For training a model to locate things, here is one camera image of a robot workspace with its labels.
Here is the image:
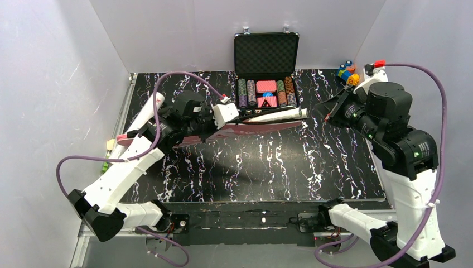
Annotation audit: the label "white shuttlecock tube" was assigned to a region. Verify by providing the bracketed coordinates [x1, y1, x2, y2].
[109, 92, 166, 160]

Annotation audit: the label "pink racket bag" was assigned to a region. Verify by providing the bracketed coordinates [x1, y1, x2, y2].
[116, 120, 302, 148]

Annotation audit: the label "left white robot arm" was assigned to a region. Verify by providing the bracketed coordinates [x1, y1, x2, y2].
[67, 92, 238, 242]

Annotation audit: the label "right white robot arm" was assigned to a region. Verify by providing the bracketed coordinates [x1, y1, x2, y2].
[315, 82, 456, 267]

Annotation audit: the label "colourful toy blocks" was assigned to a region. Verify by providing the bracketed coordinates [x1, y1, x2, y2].
[336, 60, 360, 86]

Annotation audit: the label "black poker chip case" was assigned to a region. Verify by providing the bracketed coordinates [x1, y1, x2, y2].
[234, 32, 300, 113]

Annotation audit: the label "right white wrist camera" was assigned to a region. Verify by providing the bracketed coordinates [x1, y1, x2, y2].
[353, 60, 388, 94]

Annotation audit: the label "green clip on rail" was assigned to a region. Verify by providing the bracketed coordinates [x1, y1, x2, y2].
[101, 162, 109, 174]

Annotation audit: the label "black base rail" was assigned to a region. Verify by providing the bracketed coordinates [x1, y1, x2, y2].
[79, 199, 396, 248]

